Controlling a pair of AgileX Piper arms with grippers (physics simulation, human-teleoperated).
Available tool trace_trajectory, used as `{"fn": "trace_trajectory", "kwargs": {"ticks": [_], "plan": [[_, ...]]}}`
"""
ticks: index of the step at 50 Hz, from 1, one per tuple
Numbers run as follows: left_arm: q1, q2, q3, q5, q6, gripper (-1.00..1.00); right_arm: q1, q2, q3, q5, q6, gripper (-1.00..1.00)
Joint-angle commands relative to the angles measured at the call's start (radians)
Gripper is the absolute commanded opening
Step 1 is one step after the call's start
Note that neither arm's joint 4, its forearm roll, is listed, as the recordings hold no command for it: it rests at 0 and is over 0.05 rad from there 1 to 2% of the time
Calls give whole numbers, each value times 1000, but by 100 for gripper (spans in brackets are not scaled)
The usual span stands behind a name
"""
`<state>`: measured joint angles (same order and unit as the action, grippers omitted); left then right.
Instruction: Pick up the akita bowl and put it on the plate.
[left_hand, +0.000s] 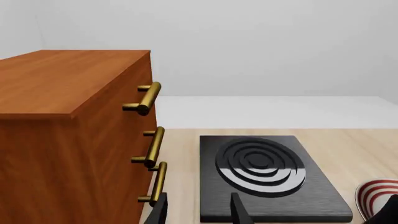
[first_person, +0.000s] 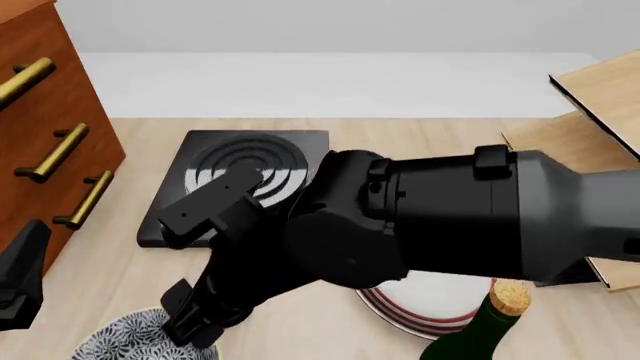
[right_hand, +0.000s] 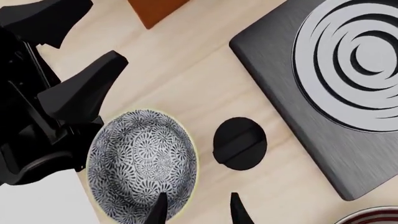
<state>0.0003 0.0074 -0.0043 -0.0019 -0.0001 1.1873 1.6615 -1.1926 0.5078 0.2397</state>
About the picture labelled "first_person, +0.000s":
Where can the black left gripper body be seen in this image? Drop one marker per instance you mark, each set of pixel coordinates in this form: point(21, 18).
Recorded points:
point(20, 313)

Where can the black and grey right robot arm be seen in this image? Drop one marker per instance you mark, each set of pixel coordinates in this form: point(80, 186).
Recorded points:
point(450, 210)

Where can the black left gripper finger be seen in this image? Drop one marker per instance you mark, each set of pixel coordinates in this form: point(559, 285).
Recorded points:
point(30, 258)

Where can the white plate with red rings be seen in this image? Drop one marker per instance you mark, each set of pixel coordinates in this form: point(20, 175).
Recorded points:
point(430, 303)

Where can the green wine bottle with cork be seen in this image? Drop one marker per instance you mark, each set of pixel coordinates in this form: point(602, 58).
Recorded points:
point(480, 333)

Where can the orange-brown wooden cabinet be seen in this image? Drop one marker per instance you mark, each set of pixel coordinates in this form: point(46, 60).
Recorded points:
point(75, 112)

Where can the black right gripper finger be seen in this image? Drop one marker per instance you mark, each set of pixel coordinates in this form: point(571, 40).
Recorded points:
point(192, 332)

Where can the black white patterned bowl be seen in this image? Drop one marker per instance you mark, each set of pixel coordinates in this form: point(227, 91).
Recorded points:
point(125, 337)

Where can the flat black stove plate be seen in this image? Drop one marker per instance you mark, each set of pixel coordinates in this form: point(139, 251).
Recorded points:
point(200, 150)

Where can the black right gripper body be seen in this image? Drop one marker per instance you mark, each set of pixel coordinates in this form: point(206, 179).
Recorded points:
point(207, 303)

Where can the pale wooden wine rack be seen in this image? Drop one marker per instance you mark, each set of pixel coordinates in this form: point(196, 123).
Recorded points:
point(600, 86)

